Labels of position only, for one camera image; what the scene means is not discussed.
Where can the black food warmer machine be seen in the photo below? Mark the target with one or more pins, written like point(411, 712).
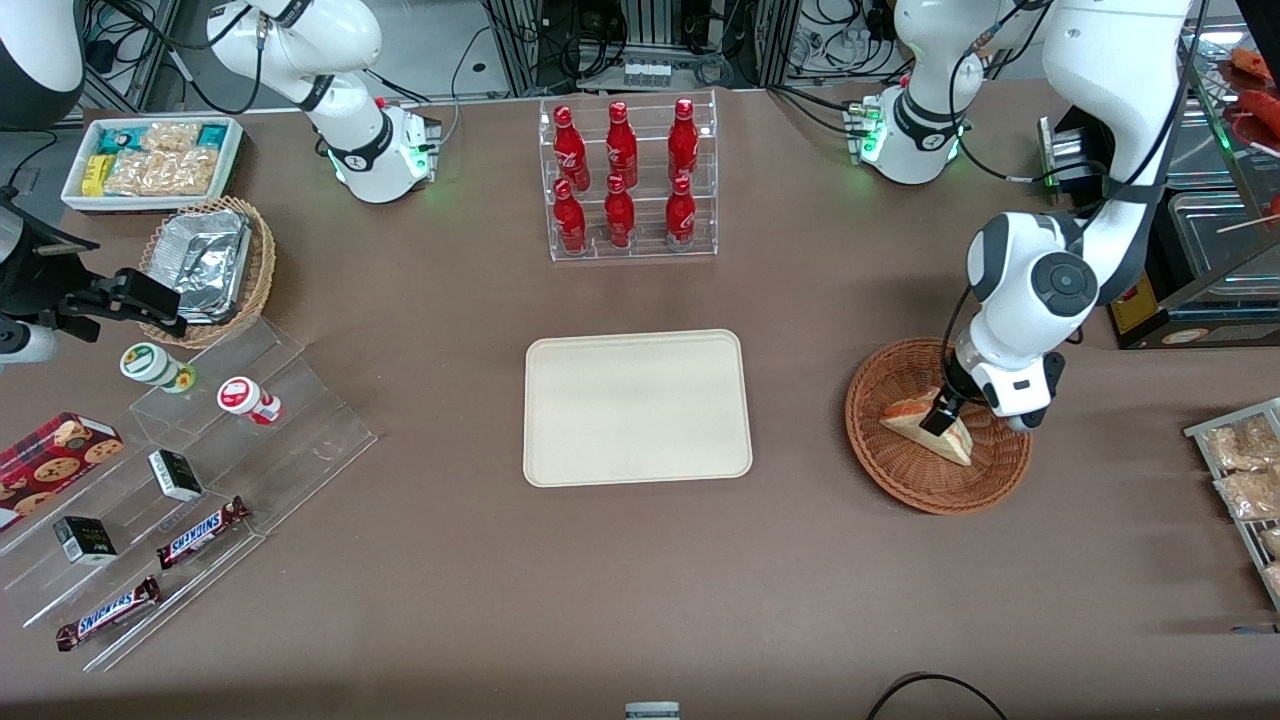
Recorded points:
point(1140, 305)

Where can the green lid yogurt cup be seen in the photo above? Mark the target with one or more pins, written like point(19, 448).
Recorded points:
point(150, 365)

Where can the Snickers chocolate bar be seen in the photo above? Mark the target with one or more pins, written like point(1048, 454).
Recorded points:
point(200, 533)
point(108, 613)

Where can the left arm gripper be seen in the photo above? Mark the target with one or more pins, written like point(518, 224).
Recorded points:
point(951, 392)

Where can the red grilled sausage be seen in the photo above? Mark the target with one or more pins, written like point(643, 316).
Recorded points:
point(1255, 63)
point(1262, 108)

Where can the large clear cracker bag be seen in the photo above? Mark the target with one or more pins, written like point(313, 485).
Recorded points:
point(160, 172)

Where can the clear acrylic stepped display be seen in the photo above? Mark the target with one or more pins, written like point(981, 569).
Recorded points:
point(300, 440)

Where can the red cola bottle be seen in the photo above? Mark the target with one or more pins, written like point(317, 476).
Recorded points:
point(569, 150)
point(569, 220)
point(683, 140)
point(619, 215)
point(621, 145)
point(681, 213)

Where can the clear bag of crackers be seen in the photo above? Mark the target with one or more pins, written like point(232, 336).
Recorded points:
point(1272, 542)
point(1252, 493)
point(1240, 445)
point(1275, 578)

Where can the beige plastic tray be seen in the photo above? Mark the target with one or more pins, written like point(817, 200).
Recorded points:
point(637, 408)

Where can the small black carton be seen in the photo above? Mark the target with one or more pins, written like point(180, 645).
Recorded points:
point(175, 475)
point(85, 540)

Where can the red plaid cookie box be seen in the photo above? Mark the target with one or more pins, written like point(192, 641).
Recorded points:
point(50, 465)

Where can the clear acrylic bottle rack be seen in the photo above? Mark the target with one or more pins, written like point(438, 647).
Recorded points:
point(640, 245)

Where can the light tan wicker basket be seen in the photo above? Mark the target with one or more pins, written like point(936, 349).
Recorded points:
point(260, 270)

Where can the wooden skewer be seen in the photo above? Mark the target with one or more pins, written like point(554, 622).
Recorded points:
point(1250, 222)

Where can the steel warmer pan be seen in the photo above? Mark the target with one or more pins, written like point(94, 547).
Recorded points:
point(1215, 250)
point(1205, 160)

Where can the white rectangular snack bin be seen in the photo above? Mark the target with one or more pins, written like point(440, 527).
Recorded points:
point(72, 195)

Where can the aluminium foil container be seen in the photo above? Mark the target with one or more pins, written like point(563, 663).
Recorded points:
point(205, 260)

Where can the triangular sandwich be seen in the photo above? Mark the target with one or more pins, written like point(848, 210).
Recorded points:
point(905, 420)

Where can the brown round wicker basket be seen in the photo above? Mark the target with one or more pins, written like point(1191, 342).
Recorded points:
point(940, 485)

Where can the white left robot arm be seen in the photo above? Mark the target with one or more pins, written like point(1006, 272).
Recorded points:
point(1100, 100)

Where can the red lid yogurt cup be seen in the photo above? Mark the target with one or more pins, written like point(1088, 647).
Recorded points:
point(243, 397)

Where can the yellow snack packet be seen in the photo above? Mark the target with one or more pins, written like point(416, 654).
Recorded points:
point(94, 175)

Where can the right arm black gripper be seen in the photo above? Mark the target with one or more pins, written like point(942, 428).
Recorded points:
point(48, 290)

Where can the teal snack packet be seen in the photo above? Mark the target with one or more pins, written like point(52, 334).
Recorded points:
point(212, 134)
point(120, 138)

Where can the small grey device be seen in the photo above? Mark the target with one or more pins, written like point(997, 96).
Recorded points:
point(652, 712)

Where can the small clear cracker bag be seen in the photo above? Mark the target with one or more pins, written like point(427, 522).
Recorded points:
point(170, 136)

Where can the white power strip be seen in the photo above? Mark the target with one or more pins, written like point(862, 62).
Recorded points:
point(646, 73)

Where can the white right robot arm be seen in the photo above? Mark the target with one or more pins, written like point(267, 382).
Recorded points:
point(355, 150)

